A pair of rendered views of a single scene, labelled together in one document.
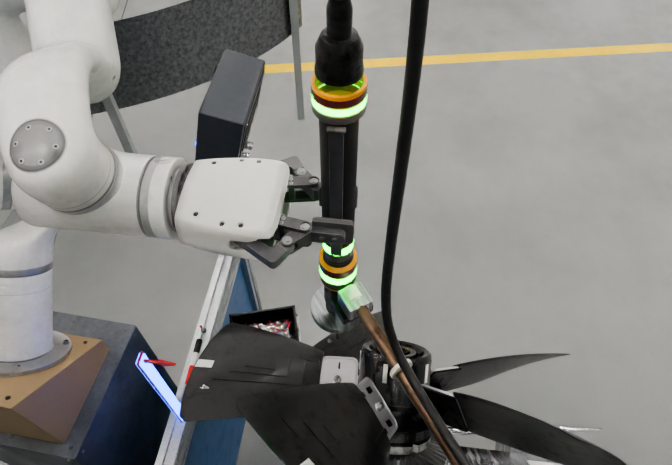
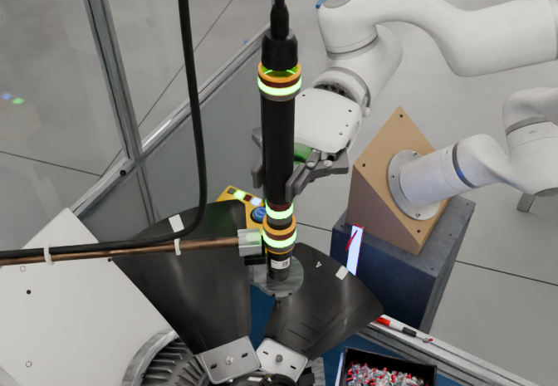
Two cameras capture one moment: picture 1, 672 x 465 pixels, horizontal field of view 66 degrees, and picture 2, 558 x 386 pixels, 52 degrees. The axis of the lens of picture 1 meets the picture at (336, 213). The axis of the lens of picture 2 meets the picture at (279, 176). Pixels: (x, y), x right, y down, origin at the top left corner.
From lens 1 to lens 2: 0.68 m
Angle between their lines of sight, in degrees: 67
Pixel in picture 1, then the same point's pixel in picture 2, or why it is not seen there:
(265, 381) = (304, 305)
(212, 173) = (336, 106)
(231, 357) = (340, 291)
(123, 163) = (353, 59)
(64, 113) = (357, 2)
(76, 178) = (320, 21)
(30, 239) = (479, 157)
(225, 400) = not seen: hidden behind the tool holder
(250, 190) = (310, 121)
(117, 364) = (400, 260)
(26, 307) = (433, 171)
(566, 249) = not seen: outside the picture
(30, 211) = not seen: hidden behind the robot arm
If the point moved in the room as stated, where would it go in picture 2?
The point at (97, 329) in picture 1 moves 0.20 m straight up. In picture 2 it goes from (438, 250) to (455, 198)
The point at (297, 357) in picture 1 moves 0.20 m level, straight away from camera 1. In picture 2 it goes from (315, 336) to (426, 358)
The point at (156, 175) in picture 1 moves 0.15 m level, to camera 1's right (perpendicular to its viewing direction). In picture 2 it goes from (335, 72) to (295, 143)
